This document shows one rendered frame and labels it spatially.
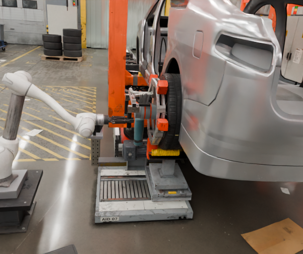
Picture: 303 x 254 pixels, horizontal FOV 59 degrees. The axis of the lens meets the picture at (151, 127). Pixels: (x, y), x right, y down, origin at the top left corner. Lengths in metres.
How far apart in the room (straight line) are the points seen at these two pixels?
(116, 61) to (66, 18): 10.56
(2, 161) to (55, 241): 0.71
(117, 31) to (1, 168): 1.49
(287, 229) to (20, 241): 2.15
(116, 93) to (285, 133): 1.72
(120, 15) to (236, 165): 1.70
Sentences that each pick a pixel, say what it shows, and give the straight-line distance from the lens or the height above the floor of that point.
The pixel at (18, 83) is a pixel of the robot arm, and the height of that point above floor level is 1.11.
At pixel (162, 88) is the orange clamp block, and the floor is 1.10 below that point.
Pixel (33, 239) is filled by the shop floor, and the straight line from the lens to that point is 2.35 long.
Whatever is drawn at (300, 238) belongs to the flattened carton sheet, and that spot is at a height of 0.01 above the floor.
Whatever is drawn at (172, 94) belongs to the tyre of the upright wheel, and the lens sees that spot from 2.07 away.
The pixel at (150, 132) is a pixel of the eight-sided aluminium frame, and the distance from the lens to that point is 2.50.
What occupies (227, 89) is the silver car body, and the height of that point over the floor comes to 1.29.
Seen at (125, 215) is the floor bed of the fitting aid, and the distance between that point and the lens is 2.34.
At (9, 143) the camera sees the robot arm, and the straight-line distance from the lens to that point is 2.40.
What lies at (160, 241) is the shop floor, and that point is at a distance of 2.27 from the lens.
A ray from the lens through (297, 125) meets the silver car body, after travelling 1.48.
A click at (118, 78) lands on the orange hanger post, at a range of 2.67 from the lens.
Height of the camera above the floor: 1.58
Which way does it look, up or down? 22 degrees down
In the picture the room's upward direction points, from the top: 4 degrees clockwise
